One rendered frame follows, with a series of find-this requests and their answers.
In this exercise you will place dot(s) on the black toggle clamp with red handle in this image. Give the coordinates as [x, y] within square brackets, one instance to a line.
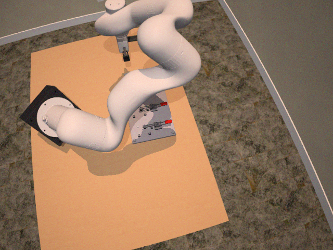
[153, 107]

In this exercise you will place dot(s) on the grey toggle clamp with red handle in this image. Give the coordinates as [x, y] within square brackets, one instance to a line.
[157, 125]

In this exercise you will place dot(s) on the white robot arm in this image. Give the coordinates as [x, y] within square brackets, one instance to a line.
[179, 63]

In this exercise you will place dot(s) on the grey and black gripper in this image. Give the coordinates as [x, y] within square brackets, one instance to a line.
[123, 46]

